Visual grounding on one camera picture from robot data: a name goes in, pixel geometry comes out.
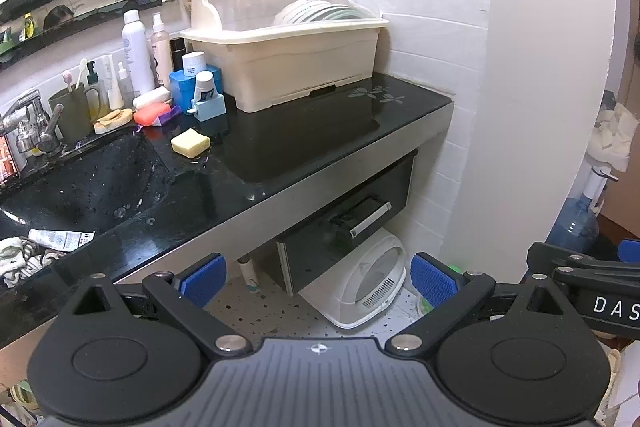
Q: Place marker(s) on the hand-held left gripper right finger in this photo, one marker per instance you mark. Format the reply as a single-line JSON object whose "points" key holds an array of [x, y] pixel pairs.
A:
{"points": [[432, 279]]}

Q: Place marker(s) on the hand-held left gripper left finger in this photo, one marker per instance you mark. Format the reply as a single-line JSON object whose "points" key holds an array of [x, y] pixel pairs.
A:
{"points": [[202, 279]]}

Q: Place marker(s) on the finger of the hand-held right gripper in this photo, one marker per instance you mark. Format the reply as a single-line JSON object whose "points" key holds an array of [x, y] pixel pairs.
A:
{"points": [[565, 259], [631, 249]]}

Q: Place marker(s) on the green capped bottle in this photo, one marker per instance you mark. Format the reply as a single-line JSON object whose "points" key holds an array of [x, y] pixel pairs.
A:
{"points": [[425, 304]]}

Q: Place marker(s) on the blue water jug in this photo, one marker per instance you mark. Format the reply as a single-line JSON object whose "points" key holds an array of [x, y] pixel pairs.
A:
{"points": [[572, 227]]}

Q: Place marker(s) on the white drain pipe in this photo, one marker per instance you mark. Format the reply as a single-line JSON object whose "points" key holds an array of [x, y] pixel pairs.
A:
{"points": [[249, 274]]}

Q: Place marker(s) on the white water jug pump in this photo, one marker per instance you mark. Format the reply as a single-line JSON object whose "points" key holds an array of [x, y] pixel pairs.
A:
{"points": [[595, 187]]}

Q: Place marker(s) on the white cat litter box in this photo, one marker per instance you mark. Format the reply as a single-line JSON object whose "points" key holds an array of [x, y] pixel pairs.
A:
{"points": [[350, 292]]}

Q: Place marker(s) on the white crumpled bag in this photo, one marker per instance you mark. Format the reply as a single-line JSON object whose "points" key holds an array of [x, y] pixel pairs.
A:
{"points": [[617, 137]]}

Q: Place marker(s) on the yellow soap bar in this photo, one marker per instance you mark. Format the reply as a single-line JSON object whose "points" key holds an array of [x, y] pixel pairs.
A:
{"points": [[190, 143]]}

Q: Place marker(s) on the flat white toothpaste tube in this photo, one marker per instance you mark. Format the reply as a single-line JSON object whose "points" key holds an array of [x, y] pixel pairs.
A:
{"points": [[60, 239]]}

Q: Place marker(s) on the black sink basin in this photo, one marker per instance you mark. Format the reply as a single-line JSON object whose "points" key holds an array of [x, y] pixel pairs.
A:
{"points": [[85, 187]]}

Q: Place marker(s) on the purple soap dish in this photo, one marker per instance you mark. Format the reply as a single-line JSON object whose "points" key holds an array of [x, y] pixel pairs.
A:
{"points": [[171, 116]]}

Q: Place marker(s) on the light blue box with tube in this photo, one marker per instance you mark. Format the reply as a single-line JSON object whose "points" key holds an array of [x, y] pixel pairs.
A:
{"points": [[212, 107]]}

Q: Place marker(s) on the orange soap case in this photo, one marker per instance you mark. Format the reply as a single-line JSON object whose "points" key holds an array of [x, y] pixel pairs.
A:
{"points": [[152, 113]]}

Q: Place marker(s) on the wooden soap dish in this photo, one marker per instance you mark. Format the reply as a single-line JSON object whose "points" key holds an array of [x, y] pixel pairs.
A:
{"points": [[112, 122]]}

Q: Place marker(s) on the patterned white cloth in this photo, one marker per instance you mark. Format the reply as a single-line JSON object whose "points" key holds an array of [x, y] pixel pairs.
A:
{"points": [[15, 262]]}

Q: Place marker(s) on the white soap bar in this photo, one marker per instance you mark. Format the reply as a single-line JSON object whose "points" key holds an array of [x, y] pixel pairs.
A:
{"points": [[150, 97]]}

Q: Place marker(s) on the dark green mug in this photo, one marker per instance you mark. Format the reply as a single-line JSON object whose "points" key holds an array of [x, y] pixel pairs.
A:
{"points": [[75, 114]]}

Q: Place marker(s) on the small white dropper bottle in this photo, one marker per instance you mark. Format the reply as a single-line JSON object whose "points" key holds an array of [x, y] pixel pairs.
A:
{"points": [[125, 82]]}

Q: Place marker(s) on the white jar with blue label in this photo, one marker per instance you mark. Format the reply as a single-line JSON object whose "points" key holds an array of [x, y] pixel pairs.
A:
{"points": [[194, 64]]}

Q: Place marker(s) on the white cosmetic tube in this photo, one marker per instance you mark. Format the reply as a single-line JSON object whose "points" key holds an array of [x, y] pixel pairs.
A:
{"points": [[111, 82]]}

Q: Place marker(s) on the pale pink spray bottle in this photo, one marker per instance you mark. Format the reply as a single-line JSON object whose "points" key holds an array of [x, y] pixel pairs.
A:
{"points": [[161, 57]]}

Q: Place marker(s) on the dark pump bottle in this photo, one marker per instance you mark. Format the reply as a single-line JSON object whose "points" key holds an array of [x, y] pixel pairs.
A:
{"points": [[92, 77]]}

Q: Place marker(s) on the white spray bottle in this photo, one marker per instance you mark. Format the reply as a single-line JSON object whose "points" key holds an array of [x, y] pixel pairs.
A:
{"points": [[137, 57]]}

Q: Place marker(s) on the metal faucet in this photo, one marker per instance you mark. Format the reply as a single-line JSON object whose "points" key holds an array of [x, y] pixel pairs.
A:
{"points": [[25, 122]]}

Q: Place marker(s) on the white toothbrush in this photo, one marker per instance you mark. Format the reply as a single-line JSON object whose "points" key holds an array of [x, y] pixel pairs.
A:
{"points": [[82, 74]]}

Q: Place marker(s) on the beige dish rack box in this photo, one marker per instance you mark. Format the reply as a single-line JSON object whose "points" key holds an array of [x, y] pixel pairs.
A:
{"points": [[300, 62]]}

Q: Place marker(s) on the pink toothbrush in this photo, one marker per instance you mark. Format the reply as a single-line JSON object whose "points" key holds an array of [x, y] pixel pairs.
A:
{"points": [[67, 82]]}

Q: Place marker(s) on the stack of white plates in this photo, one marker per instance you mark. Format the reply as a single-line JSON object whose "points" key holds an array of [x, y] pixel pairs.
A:
{"points": [[320, 13]]}

